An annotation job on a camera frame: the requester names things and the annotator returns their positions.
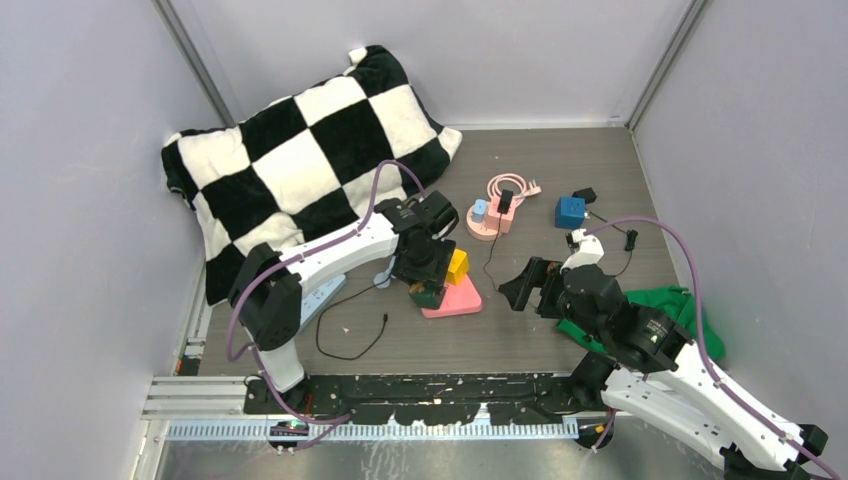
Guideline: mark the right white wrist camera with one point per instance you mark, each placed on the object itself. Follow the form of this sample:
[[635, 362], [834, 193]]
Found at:
[[585, 249]]

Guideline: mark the light blue plug adapter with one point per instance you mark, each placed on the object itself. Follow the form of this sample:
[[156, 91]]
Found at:
[[479, 211]]

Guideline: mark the light blue power strip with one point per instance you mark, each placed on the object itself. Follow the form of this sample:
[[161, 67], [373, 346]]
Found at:
[[321, 297]]

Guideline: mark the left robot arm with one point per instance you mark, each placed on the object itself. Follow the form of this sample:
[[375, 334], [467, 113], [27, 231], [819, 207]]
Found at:
[[270, 288]]

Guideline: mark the pink cube socket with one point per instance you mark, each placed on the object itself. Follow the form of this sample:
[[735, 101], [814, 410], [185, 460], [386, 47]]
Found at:
[[497, 221]]

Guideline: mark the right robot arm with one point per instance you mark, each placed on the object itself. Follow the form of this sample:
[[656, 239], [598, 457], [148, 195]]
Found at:
[[652, 368]]

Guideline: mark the yellow cube socket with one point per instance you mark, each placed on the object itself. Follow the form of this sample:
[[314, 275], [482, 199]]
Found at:
[[458, 267]]

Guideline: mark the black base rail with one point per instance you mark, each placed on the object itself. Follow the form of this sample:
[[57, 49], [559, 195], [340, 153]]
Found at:
[[444, 399]]

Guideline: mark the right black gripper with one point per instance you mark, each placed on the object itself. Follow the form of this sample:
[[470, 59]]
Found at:
[[517, 290]]

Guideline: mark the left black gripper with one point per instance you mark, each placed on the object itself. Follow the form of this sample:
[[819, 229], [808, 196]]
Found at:
[[434, 272]]

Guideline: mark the dark green cube socket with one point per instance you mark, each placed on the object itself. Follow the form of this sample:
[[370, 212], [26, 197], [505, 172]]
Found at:
[[432, 301]]

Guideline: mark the blue cube socket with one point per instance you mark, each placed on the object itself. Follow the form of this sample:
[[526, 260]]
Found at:
[[570, 212]]

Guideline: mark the pink round power strip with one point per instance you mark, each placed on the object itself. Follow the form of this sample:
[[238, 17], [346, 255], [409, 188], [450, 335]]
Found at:
[[527, 188]]

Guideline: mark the black white checkered pillow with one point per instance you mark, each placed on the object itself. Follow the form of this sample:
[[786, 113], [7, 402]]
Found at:
[[307, 164]]

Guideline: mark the green cloth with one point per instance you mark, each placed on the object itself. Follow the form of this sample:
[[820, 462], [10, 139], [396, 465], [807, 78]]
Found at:
[[675, 301]]

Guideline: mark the pink triangular power strip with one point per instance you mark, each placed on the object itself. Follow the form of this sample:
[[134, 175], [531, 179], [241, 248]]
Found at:
[[462, 299]]

